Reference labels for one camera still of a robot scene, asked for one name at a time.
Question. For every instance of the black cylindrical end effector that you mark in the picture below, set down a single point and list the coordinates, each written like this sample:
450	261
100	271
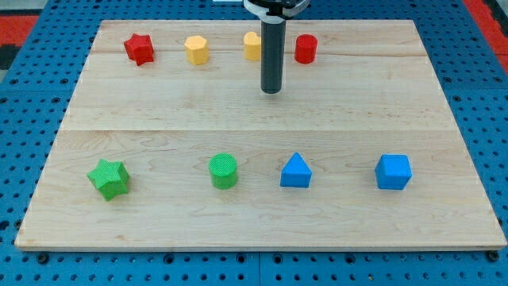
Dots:
272	54

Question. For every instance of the blue triangle block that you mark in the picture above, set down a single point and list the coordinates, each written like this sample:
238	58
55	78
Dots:
296	173

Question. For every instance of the red star block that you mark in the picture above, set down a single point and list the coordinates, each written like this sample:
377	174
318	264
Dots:
139	49

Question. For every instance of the green cylinder block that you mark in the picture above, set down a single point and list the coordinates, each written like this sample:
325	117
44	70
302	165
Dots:
223	171

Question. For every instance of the yellow heart block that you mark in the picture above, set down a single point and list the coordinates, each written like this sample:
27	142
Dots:
252	46

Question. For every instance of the yellow hexagon block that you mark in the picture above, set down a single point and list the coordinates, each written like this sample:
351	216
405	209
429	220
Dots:
197	50

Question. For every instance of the red cylinder block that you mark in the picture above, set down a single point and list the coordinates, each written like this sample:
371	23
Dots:
305	48

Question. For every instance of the green star block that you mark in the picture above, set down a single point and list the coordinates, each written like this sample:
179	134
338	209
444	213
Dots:
110	178

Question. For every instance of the blue cube block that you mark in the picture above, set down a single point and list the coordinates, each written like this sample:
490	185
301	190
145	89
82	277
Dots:
393	172

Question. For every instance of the wooden board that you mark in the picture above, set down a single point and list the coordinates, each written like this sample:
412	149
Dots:
371	90

